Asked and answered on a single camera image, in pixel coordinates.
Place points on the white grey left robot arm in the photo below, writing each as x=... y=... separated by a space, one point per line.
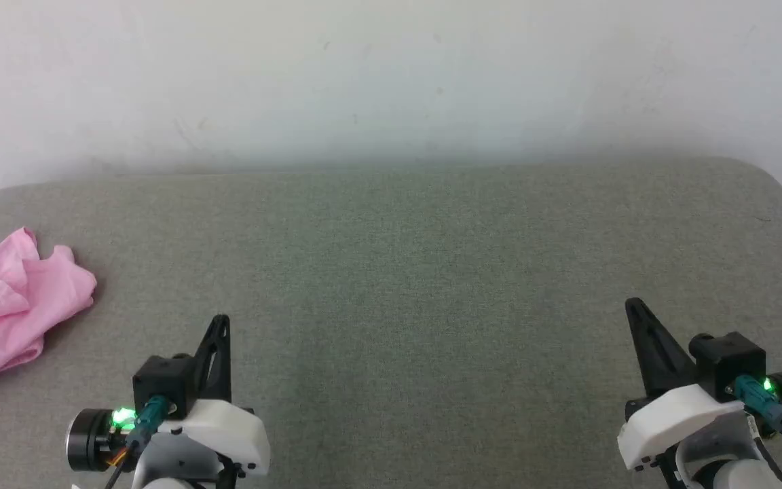
x=177 y=465

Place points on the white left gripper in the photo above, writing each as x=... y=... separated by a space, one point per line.
x=228 y=428

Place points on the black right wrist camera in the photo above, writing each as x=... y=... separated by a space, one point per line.
x=730 y=360

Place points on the pink cloth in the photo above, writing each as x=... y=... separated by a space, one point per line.
x=11 y=305

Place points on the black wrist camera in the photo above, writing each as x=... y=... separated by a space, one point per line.
x=160 y=380
x=730 y=360

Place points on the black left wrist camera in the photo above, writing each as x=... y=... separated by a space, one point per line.
x=160 y=380

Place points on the left gripper black motor cylinder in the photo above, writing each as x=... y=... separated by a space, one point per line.
x=89 y=440

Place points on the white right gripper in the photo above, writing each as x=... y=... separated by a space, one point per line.
x=676 y=421

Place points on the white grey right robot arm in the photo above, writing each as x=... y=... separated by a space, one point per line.
x=723 y=462

